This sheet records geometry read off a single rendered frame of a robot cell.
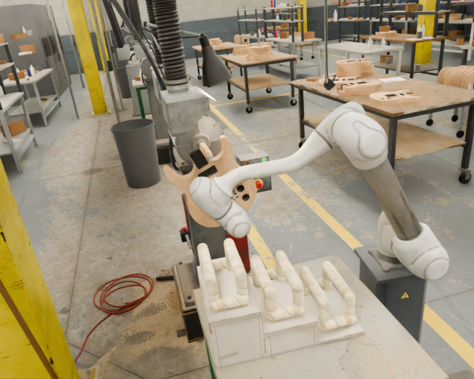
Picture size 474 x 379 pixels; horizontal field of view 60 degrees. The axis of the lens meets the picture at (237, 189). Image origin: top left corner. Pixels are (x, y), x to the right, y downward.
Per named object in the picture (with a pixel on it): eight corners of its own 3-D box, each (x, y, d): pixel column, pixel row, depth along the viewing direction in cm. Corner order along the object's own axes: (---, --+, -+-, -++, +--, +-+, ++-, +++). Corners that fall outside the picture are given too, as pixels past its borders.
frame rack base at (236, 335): (202, 307, 139) (195, 266, 132) (244, 298, 142) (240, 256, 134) (216, 371, 115) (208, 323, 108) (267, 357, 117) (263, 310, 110)
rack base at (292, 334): (244, 298, 141) (241, 277, 137) (289, 289, 144) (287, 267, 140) (265, 359, 117) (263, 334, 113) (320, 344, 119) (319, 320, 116)
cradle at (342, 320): (318, 326, 124) (318, 318, 123) (353, 317, 126) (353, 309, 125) (323, 334, 121) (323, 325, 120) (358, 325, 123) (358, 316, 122)
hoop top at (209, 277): (197, 251, 126) (196, 242, 125) (207, 249, 126) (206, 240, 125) (206, 290, 108) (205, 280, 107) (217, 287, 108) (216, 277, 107)
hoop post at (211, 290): (208, 306, 114) (203, 278, 110) (219, 303, 114) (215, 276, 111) (210, 313, 111) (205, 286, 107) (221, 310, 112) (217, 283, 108)
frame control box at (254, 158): (225, 190, 241) (220, 150, 231) (259, 183, 246) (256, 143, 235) (235, 207, 219) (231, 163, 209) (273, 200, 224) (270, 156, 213)
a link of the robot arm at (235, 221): (248, 211, 172) (227, 193, 167) (259, 228, 159) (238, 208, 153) (230, 229, 173) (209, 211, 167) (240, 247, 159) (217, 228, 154)
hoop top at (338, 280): (321, 267, 138) (321, 260, 137) (329, 265, 139) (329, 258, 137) (347, 305, 120) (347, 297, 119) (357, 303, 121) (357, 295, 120)
